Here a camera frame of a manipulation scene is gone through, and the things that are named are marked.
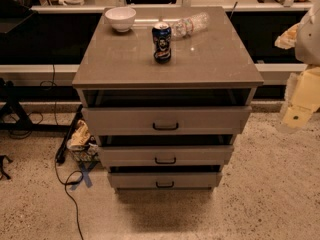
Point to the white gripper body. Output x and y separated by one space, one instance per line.
309 44

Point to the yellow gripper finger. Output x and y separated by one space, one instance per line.
287 39

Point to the grey bottom drawer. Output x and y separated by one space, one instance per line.
200 180

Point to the grey drawer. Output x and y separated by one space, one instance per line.
165 155
166 120
200 180

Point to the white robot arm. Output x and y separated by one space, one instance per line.
307 47

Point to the grey drawer cabinet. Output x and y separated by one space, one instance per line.
211 68

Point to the grey middle drawer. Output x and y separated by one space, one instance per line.
165 155

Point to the grey top drawer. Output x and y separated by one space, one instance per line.
166 120

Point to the clear plastic bottle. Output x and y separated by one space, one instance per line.
190 25

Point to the blue soda can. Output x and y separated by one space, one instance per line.
161 33

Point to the white ceramic bowl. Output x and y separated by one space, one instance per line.
121 19

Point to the snack bag basket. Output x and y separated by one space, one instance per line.
82 144

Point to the black power strip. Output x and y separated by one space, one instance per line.
60 157

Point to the black stand leg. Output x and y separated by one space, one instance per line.
24 123

